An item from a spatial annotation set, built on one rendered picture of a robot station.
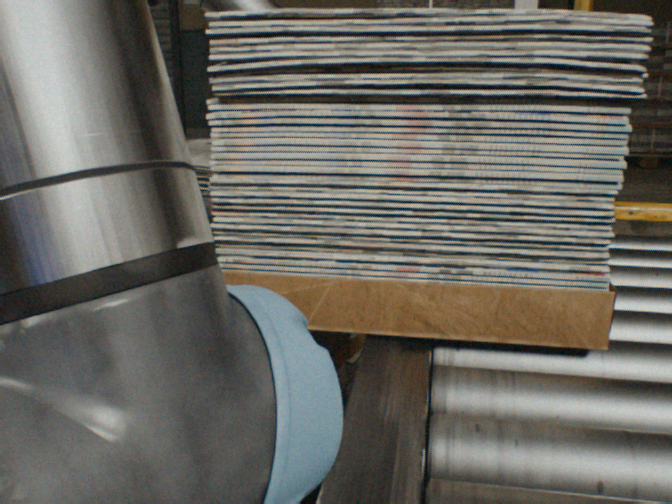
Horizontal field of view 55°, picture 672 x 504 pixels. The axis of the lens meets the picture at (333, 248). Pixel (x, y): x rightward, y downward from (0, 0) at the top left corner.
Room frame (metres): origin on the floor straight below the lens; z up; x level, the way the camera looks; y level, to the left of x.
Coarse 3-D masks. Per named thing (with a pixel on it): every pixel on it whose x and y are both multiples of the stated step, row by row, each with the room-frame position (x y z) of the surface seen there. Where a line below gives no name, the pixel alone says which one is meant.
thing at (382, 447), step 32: (384, 352) 0.43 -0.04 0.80; (416, 352) 0.43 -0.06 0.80; (352, 384) 0.38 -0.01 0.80; (384, 384) 0.38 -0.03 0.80; (416, 384) 0.38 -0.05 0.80; (352, 416) 0.34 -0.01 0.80; (384, 416) 0.34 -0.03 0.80; (416, 416) 0.34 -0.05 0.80; (352, 448) 0.31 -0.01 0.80; (384, 448) 0.31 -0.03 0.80; (416, 448) 0.31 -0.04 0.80; (352, 480) 0.28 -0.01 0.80; (384, 480) 0.28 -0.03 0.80; (416, 480) 0.28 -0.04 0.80
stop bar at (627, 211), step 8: (616, 208) 0.81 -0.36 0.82; (624, 208) 0.81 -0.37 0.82; (632, 208) 0.81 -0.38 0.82; (640, 208) 0.81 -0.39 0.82; (648, 208) 0.81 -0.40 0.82; (656, 208) 0.81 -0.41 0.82; (664, 208) 0.80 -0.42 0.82; (616, 216) 0.81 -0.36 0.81; (624, 216) 0.81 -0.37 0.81; (632, 216) 0.81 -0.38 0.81; (640, 216) 0.81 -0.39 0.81; (648, 216) 0.81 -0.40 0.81; (656, 216) 0.80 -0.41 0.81; (664, 216) 0.80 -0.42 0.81
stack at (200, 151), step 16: (192, 144) 1.34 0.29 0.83; (208, 144) 1.34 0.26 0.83; (192, 160) 1.15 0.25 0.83; (208, 160) 1.15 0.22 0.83; (208, 176) 1.09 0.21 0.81; (208, 192) 1.09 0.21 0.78; (208, 208) 1.09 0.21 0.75; (320, 336) 1.18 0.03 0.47; (336, 336) 1.24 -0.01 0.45; (352, 336) 1.30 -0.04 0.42; (352, 368) 1.29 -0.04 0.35
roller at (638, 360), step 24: (432, 360) 0.45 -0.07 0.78; (456, 360) 0.44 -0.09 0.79; (480, 360) 0.44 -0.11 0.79; (504, 360) 0.44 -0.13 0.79; (528, 360) 0.43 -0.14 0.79; (552, 360) 0.43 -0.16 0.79; (576, 360) 0.43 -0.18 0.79; (600, 360) 0.43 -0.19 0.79; (624, 360) 0.43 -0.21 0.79; (648, 360) 0.42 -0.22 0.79
